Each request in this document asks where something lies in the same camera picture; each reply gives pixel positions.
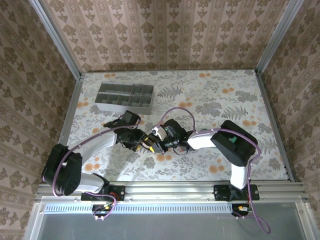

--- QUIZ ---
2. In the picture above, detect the grey divided organizer tray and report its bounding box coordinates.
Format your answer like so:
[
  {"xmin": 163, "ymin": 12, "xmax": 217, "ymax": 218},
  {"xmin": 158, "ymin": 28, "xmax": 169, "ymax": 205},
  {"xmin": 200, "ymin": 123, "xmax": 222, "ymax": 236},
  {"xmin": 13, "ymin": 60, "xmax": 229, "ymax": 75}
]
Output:
[{"xmin": 94, "ymin": 82, "xmax": 155, "ymax": 116}]

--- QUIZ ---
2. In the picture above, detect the floral table mat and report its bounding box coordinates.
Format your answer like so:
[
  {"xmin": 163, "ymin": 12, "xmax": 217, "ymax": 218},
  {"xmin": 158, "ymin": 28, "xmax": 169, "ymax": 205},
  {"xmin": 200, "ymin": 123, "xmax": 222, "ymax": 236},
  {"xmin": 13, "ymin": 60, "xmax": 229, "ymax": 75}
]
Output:
[{"xmin": 57, "ymin": 69, "xmax": 292, "ymax": 182}]

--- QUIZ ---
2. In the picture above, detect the grey metal panel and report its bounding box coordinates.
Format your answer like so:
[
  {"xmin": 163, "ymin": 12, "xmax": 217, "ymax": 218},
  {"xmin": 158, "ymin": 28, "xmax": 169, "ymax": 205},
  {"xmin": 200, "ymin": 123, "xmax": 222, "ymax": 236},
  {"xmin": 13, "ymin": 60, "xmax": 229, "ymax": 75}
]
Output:
[{"xmin": 23, "ymin": 197, "xmax": 316, "ymax": 240}]

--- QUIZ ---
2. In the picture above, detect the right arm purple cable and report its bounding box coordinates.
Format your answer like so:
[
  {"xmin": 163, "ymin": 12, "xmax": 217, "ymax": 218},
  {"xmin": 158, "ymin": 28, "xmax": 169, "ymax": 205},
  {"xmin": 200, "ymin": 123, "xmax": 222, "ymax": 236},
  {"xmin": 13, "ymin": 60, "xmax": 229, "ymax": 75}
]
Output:
[{"xmin": 152, "ymin": 107, "xmax": 273, "ymax": 236}]

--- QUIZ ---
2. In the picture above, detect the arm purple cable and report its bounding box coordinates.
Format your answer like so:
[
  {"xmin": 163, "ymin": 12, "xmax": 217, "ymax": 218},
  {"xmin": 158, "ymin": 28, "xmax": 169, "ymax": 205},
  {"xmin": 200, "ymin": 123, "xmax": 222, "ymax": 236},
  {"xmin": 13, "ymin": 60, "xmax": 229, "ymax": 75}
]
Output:
[
  {"xmin": 152, "ymin": 107, "xmax": 273, "ymax": 236},
  {"xmin": 52, "ymin": 113, "xmax": 143, "ymax": 222}
]

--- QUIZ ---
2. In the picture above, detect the aluminium mounting rail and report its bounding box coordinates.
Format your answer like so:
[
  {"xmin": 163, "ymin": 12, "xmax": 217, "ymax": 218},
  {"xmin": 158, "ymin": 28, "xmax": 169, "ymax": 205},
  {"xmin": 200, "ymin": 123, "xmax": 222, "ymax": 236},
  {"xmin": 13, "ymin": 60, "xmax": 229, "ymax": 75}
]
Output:
[{"xmin": 34, "ymin": 181, "xmax": 307, "ymax": 204}]

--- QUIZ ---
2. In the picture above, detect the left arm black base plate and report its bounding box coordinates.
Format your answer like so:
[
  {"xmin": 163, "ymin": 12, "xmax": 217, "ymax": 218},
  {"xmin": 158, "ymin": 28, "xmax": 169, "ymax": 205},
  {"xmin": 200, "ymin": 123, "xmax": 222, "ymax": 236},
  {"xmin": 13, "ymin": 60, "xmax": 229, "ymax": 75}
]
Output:
[{"xmin": 80, "ymin": 185, "xmax": 126, "ymax": 202}]

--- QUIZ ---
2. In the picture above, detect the white slotted cable duct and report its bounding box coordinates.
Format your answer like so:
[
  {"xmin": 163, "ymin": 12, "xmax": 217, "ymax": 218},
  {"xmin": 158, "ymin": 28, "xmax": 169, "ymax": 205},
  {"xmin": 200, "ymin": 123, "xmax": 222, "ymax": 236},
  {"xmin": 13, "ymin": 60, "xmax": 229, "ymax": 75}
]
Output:
[{"xmin": 44, "ymin": 202, "xmax": 235, "ymax": 215}]

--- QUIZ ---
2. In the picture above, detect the aluminium table side rail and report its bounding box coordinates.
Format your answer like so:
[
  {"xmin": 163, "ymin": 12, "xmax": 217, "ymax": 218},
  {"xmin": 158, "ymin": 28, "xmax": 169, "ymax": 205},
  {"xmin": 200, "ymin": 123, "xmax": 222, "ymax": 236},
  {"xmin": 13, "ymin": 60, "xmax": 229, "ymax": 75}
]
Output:
[
  {"xmin": 57, "ymin": 74, "xmax": 85, "ymax": 151},
  {"xmin": 254, "ymin": 71, "xmax": 296, "ymax": 183}
]

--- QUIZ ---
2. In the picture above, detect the black wire connector block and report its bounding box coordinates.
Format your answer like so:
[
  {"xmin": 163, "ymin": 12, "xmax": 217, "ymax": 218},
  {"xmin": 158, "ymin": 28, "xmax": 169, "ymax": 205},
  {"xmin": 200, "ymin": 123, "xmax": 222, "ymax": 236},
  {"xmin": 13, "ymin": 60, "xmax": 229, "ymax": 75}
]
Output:
[
  {"xmin": 91, "ymin": 203, "xmax": 118, "ymax": 222},
  {"xmin": 231, "ymin": 203, "xmax": 254, "ymax": 221}
]

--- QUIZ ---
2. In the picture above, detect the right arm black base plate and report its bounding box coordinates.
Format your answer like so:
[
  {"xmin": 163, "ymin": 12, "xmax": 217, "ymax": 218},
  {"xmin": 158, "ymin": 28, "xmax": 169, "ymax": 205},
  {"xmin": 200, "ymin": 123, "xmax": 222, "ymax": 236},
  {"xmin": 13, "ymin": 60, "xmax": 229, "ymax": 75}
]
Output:
[{"xmin": 213, "ymin": 184, "xmax": 260, "ymax": 202}]

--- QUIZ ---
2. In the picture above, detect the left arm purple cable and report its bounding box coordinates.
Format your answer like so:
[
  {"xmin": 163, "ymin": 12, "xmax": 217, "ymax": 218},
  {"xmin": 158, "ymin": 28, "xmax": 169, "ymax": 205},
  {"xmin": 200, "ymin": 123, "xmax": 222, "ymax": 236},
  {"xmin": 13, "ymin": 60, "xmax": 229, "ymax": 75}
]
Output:
[{"xmin": 52, "ymin": 113, "xmax": 143, "ymax": 222}]

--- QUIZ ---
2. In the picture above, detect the aluminium frame post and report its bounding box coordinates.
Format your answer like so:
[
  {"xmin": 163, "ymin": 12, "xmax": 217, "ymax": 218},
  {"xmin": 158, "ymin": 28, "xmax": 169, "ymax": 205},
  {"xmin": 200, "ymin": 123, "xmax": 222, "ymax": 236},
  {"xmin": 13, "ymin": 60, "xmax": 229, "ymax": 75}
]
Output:
[
  {"xmin": 27, "ymin": 0, "xmax": 85, "ymax": 80},
  {"xmin": 254, "ymin": 0, "xmax": 306, "ymax": 76}
]

